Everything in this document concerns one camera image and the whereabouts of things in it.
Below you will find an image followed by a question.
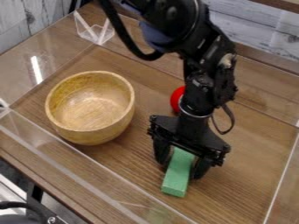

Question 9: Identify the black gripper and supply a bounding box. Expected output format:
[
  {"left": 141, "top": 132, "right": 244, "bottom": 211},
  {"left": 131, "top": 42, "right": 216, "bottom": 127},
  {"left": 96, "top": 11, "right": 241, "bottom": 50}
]
[{"left": 147, "top": 115, "right": 231, "bottom": 179}]

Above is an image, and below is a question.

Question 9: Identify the green foam stick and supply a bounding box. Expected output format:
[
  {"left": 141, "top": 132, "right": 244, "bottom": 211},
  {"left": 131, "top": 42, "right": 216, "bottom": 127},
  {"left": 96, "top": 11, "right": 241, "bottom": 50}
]
[{"left": 161, "top": 147, "right": 195, "bottom": 198}]

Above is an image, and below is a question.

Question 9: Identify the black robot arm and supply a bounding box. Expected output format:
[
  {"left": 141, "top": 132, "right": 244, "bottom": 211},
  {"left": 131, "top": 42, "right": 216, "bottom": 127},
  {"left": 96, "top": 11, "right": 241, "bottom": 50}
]
[{"left": 97, "top": 0, "right": 239, "bottom": 179}]

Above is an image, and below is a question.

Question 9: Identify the brown wooden bowl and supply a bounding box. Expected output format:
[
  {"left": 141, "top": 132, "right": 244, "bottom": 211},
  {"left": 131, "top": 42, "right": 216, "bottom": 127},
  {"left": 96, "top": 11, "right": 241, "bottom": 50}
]
[{"left": 44, "top": 71, "right": 136, "bottom": 145}]

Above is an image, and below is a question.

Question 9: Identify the red toy tomato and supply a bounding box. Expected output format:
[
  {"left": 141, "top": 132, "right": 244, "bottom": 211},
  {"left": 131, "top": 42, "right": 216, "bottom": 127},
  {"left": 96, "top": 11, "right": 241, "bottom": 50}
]
[{"left": 171, "top": 86, "right": 184, "bottom": 114}]

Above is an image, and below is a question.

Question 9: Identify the clear acrylic tray wall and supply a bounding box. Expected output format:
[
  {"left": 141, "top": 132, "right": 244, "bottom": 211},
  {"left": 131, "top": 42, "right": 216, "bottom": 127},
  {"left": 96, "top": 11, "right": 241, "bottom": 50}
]
[{"left": 0, "top": 17, "right": 299, "bottom": 224}]

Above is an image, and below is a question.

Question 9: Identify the black table leg bracket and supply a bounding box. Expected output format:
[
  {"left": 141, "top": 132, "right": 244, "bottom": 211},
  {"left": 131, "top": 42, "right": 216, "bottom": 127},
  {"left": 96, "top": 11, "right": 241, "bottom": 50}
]
[{"left": 27, "top": 183, "right": 71, "bottom": 224}]

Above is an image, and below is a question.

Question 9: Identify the clear acrylic corner bracket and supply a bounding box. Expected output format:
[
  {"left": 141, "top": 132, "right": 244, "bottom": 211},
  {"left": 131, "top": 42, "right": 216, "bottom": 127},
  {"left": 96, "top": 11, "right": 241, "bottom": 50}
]
[{"left": 73, "top": 10, "right": 115, "bottom": 46}]

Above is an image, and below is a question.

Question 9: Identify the black cable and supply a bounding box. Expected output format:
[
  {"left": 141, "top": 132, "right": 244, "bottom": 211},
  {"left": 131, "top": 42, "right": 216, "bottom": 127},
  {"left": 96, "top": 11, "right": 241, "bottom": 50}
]
[{"left": 0, "top": 200, "right": 44, "bottom": 224}]

